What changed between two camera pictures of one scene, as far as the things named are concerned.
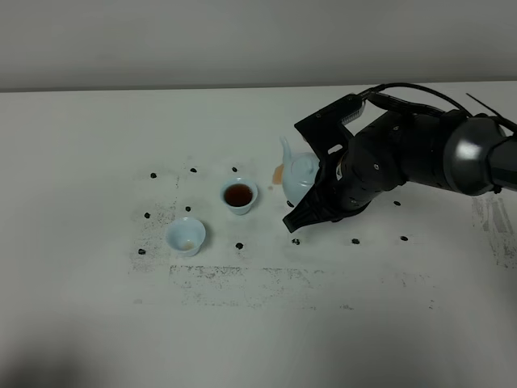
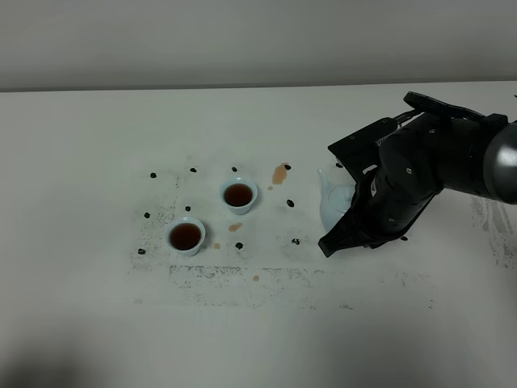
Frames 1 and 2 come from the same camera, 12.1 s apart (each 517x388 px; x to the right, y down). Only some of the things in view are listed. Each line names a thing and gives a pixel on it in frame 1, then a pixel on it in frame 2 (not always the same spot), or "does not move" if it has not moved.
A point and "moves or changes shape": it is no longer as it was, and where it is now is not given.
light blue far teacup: [239, 194] does not move
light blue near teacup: [186, 235] does not move
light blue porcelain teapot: [299, 172] moves or changes shape
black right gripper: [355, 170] → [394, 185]
